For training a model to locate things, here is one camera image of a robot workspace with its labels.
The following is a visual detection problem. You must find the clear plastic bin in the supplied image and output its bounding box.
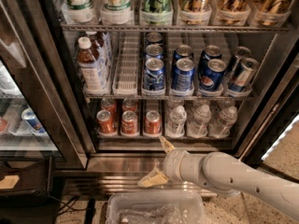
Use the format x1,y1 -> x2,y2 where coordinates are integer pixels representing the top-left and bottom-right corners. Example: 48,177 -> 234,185
105,190 -> 206,224

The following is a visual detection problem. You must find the glass fridge door left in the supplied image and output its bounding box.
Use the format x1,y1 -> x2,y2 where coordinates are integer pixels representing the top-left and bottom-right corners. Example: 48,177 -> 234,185
0,0 -> 92,170

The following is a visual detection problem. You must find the brown tea bottle back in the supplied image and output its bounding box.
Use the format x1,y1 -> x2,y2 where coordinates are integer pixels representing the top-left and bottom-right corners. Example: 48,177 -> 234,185
86,31 -> 112,76

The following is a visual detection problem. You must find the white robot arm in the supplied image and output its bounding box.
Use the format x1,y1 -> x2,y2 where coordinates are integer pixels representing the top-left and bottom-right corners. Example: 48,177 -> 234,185
138,136 -> 299,220

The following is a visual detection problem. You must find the blue pepsi can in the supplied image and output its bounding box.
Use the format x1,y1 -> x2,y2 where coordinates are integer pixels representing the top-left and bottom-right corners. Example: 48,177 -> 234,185
172,44 -> 194,71
198,45 -> 221,76

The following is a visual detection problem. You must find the blue can front left column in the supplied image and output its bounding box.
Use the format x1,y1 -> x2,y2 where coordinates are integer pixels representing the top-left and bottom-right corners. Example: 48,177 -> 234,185
143,58 -> 164,91

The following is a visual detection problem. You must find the red bull can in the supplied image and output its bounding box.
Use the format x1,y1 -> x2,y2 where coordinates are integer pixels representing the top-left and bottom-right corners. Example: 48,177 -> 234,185
225,46 -> 251,80
228,58 -> 259,92

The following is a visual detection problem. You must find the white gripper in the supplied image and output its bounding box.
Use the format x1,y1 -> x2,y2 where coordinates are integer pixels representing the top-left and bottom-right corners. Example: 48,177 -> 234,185
137,136 -> 189,188

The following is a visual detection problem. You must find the blue can rear left column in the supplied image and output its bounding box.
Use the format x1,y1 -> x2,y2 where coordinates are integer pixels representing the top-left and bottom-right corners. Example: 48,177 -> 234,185
146,32 -> 164,46

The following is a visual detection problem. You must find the can behind left glass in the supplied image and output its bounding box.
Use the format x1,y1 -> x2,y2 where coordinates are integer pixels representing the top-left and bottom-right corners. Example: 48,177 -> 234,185
21,108 -> 45,133

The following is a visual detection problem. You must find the brown tea bottle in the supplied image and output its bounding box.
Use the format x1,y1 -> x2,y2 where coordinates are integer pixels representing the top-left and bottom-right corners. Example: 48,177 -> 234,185
77,36 -> 107,94
86,31 -> 112,76

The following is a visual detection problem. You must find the gold can top right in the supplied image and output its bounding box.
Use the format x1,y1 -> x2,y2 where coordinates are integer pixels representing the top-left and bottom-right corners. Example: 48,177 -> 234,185
257,0 -> 292,26

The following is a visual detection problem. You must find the clear water bottle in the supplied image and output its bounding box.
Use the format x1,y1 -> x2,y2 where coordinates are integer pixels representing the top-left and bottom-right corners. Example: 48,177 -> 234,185
208,105 -> 237,139
166,105 -> 187,137
187,105 -> 211,138

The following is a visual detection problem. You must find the red bull can front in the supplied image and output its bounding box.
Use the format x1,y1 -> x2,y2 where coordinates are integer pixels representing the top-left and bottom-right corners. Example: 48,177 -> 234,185
228,58 -> 259,92

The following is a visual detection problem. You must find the clear water bottle right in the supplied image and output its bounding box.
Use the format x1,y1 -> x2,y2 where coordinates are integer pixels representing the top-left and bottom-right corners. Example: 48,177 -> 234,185
208,105 -> 237,139

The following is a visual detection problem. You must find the brown tea bottle front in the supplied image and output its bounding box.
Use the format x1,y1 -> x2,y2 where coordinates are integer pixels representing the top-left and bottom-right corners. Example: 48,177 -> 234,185
77,36 -> 107,94

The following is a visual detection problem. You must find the black cable on floor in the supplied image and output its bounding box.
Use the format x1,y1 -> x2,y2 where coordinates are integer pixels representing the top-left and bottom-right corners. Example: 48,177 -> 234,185
46,193 -> 82,217

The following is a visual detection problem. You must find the blue can middle left column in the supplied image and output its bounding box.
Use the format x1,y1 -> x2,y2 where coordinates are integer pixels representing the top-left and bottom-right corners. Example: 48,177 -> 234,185
145,44 -> 164,60

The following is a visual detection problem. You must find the clear water bottle left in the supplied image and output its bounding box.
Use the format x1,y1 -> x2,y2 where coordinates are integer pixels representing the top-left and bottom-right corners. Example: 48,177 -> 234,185
166,105 -> 187,137

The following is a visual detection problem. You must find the clear water bottle middle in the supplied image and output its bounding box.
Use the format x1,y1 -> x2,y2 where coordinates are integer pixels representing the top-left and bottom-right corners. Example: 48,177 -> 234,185
187,105 -> 211,138

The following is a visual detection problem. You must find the blue pepsi can column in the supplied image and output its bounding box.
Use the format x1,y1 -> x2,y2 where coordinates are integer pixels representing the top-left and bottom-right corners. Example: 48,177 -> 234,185
200,59 -> 226,91
171,58 -> 195,91

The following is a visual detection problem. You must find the fridge door right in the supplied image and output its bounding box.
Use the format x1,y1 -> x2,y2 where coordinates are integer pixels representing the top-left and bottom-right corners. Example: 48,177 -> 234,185
237,57 -> 299,167

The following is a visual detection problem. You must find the red bull can back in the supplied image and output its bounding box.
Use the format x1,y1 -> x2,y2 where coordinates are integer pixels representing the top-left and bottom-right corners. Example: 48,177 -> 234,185
225,46 -> 251,80

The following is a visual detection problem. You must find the red coke can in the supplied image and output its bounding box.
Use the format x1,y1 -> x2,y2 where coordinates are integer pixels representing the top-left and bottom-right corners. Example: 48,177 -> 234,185
96,110 -> 115,133
121,99 -> 137,112
121,110 -> 137,134
100,98 -> 117,118
145,110 -> 161,134

